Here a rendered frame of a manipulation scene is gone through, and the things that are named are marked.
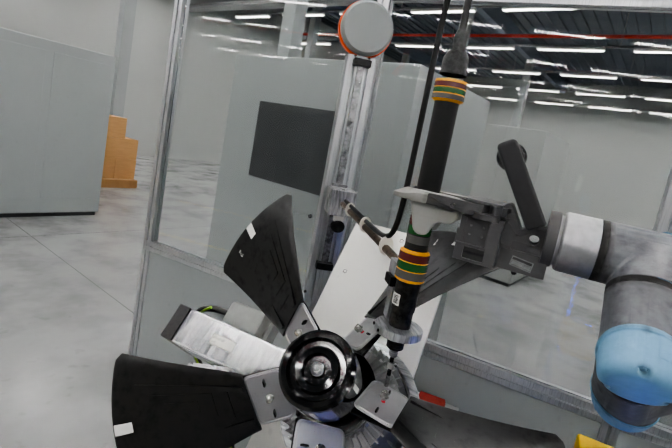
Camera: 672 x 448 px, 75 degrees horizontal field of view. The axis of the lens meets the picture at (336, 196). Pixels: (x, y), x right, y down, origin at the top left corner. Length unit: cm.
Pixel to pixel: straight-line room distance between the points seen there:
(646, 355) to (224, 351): 71
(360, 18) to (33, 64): 507
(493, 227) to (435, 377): 95
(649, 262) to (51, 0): 1312
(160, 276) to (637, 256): 173
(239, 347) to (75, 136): 548
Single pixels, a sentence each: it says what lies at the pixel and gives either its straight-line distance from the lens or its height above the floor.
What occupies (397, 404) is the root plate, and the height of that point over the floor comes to 118.
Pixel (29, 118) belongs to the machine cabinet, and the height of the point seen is 115.
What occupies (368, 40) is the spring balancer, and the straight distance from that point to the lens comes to 133.
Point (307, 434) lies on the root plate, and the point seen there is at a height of 113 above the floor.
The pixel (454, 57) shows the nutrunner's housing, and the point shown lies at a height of 169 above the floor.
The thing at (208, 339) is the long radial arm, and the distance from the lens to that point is 98.
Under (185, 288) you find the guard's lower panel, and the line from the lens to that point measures 190.
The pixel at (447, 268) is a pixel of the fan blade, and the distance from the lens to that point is 78.
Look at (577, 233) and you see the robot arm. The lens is 59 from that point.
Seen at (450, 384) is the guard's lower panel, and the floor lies 90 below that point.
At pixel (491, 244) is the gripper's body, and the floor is 146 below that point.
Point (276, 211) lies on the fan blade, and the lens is 88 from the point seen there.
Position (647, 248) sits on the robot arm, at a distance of 60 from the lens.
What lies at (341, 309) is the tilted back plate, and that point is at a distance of 103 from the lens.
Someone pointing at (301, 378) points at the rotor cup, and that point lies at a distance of 70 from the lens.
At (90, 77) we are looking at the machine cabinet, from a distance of 629.
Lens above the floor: 156
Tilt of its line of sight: 7 degrees down
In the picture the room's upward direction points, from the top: 11 degrees clockwise
